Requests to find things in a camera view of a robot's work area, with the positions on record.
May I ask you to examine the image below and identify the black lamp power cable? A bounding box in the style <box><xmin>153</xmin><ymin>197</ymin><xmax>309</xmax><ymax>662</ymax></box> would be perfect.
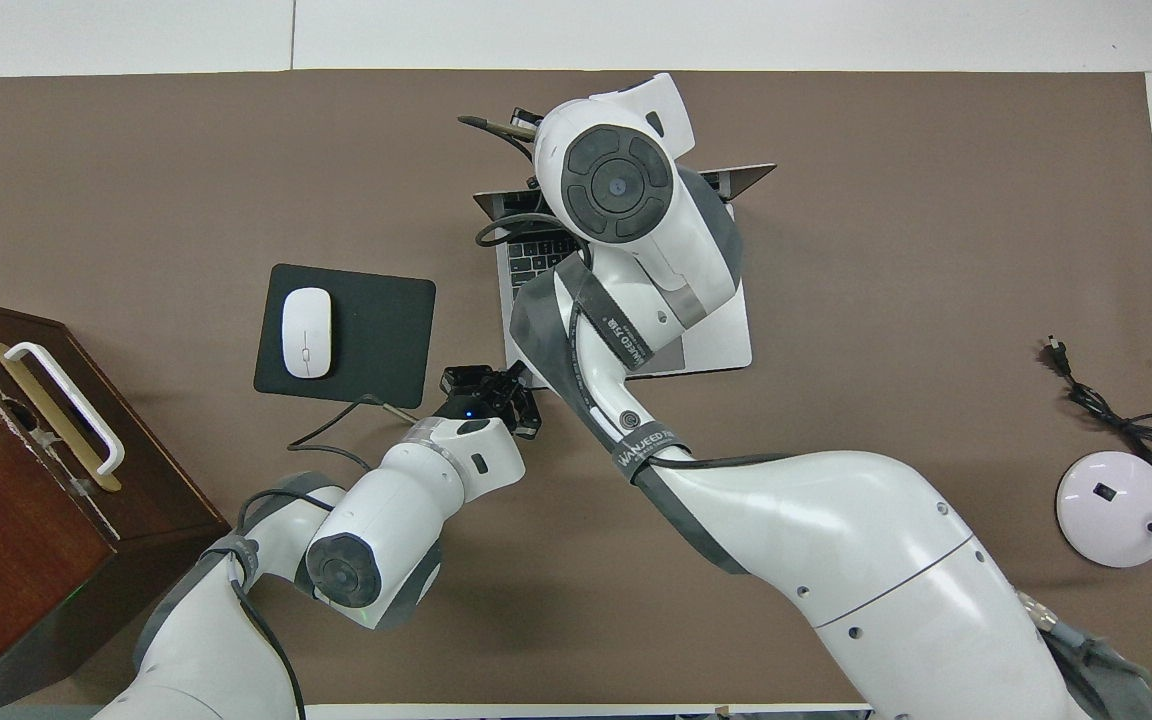
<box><xmin>1044</xmin><ymin>336</ymin><xmax>1152</xmax><ymax>473</ymax></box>

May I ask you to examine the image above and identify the white desk lamp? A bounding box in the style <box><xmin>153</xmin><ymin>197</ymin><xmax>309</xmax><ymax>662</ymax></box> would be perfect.
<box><xmin>1055</xmin><ymin>387</ymin><xmax>1152</xmax><ymax>569</ymax></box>

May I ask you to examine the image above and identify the silver laptop computer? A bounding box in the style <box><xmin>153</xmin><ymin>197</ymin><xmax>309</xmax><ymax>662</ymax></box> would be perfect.
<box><xmin>472</xmin><ymin>163</ymin><xmax>777</xmax><ymax>391</ymax></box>

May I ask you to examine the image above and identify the white box handle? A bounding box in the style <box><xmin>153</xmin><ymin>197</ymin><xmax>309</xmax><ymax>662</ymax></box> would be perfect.
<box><xmin>3</xmin><ymin>342</ymin><xmax>126</xmax><ymax>476</ymax></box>

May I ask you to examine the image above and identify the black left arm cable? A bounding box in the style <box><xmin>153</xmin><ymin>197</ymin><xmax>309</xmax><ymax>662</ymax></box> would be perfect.
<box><xmin>229</xmin><ymin>394</ymin><xmax>424</xmax><ymax>720</ymax></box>

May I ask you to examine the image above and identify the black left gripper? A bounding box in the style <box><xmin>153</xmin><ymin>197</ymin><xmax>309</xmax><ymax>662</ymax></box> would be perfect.
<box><xmin>439</xmin><ymin>361</ymin><xmax>545</xmax><ymax>441</ymax></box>

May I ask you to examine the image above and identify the black mouse pad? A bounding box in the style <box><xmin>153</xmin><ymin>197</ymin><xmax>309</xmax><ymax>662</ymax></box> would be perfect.
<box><xmin>253</xmin><ymin>263</ymin><xmax>437</xmax><ymax>410</ymax></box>

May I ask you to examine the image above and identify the white computer mouse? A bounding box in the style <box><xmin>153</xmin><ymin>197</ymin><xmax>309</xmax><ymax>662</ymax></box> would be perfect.
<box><xmin>281</xmin><ymin>287</ymin><xmax>334</xmax><ymax>380</ymax></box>

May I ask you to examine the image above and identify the dark brown wooden box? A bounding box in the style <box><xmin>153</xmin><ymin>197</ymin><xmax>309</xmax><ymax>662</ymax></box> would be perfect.
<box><xmin>0</xmin><ymin>291</ymin><xmax>232</xmax><ymax>719</ymax></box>

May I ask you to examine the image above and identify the brown table mat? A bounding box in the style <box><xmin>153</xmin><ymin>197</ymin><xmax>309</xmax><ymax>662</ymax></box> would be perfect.
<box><xmin>0</xmin><ymin>69</ymin><xmax>1152</xmax><ymax>707</ymax></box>

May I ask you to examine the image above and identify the brass handle plate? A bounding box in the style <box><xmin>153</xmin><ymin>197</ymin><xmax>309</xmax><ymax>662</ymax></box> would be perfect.
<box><xmin>0</xmin><ymin>340</ymin><xmax>123</xmax><ymax>493</ymax></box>

